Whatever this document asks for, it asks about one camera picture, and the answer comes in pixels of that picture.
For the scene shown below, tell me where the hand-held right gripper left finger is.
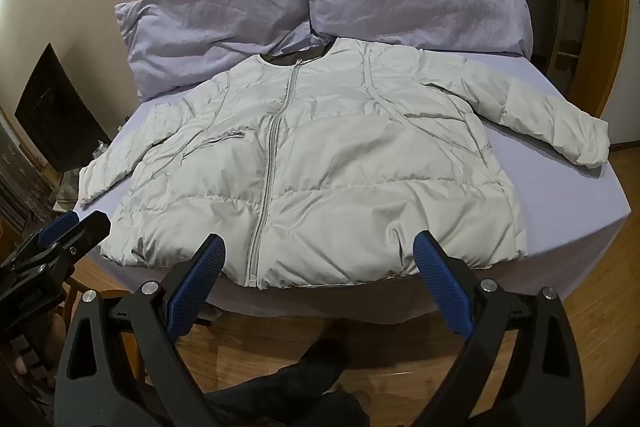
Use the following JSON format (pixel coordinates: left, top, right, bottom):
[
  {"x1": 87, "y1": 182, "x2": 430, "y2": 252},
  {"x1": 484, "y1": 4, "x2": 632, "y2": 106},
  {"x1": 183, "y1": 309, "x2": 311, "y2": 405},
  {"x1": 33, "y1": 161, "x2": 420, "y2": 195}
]
[{"x1": 52, "y1": 233, "x2": 226, "y2": 427}]

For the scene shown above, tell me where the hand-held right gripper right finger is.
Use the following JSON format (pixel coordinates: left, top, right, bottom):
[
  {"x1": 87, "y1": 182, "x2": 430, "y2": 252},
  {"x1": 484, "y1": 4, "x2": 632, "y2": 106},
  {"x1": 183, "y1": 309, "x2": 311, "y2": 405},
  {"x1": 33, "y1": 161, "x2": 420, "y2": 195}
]
[{"x1": 412, "y1": 230, "x2": 586, "y2": 427}]

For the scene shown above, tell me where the person's leg in dark trousers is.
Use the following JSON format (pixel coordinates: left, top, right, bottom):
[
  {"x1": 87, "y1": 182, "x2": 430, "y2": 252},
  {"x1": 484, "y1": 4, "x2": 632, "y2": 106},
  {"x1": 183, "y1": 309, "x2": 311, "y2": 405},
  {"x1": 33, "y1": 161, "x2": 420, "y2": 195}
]
[{"x1": 200, "y1": 337, "x2": 371, "y2": 427}]

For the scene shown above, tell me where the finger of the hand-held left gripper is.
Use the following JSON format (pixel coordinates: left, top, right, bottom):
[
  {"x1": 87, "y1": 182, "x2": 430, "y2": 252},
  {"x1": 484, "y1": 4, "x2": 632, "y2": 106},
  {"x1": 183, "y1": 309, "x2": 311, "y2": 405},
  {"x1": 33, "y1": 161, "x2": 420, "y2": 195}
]
[
  {"x1": 57, "y1": 211, "x2": 112, "y2": 259},
  {"x1": 35, "y1": 211, "x2": 81, "y2": 250}
]

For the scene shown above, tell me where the black television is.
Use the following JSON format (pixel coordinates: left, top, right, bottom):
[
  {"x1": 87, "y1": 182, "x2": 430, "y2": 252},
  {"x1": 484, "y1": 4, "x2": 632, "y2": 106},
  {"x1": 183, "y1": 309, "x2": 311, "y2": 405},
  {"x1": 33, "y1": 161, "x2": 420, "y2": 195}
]
[{"x1": 14, "y1": 43, "x2": 112, "y2": 172}]

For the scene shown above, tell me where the wooden door frame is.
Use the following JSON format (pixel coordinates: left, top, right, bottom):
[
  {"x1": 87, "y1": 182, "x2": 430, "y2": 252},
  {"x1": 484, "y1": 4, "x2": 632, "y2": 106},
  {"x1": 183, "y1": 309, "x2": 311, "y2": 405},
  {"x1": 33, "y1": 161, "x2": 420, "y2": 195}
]
[{"x1": 595, "y1": 0, "x2": 632, "y2": 120}]

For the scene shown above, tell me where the bed with lavender sheet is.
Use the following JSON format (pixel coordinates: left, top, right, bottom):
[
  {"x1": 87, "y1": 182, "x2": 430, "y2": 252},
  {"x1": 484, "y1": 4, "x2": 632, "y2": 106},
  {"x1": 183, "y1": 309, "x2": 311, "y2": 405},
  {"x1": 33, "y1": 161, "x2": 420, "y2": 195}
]
[{"x1": 70, "y1": 52, "x2": 632, "y2": 323}]

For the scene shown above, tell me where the person's left hand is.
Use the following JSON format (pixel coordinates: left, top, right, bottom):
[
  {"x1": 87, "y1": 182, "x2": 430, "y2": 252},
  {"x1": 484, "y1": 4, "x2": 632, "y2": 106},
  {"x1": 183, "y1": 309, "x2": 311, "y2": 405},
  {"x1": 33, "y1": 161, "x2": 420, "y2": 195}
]
[{"x1": 10, "y1": 312, "x2": 68, "y2": 375}]

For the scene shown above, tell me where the cream quilt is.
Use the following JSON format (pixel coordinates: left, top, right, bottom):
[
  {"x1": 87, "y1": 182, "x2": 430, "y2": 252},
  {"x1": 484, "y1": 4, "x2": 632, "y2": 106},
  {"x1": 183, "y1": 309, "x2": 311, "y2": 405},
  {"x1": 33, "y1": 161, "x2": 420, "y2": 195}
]
[{"x1": 77, "y1": 36, "x2": 611, "y2": 290}]

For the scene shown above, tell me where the wooden shelf unit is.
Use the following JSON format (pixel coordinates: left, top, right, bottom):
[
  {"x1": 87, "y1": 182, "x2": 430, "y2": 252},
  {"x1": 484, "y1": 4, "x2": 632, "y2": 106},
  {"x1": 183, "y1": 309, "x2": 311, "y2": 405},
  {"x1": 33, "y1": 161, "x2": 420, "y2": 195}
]
[{"x1": 547, "y1": 0, "x2": 588, "y2": 80}]

